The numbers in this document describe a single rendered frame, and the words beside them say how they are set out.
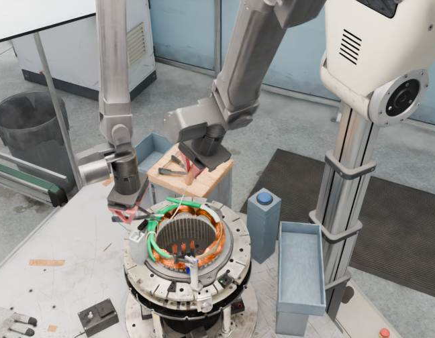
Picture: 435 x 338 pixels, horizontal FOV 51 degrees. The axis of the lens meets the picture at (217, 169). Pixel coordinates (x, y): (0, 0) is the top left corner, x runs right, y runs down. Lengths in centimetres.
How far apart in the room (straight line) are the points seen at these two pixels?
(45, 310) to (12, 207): 156
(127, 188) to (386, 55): 61
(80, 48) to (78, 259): 218
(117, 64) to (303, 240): 67
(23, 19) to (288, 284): 131
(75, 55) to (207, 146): 277
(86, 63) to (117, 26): 260
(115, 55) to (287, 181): 209
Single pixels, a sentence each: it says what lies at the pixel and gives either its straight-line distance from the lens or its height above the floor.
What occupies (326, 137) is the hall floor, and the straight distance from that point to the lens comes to 331.
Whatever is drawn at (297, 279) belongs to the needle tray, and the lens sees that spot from 120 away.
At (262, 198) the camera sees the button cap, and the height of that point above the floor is 104.
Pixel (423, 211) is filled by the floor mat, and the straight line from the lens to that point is 295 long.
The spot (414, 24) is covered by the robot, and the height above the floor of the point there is 163.
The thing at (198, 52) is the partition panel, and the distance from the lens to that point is 370.
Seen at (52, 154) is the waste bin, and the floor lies 34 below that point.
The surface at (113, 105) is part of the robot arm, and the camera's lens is 96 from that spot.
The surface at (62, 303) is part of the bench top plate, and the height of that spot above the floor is 78.
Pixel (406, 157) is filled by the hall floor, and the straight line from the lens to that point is 330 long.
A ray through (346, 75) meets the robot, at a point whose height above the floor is 146.
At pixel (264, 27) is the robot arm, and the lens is 54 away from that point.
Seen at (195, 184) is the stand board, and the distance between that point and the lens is 135.
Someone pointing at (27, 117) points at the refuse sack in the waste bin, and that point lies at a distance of 295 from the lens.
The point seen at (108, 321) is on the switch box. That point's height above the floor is 81.
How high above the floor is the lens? 201
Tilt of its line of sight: 42 degrees down
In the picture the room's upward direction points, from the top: straight up
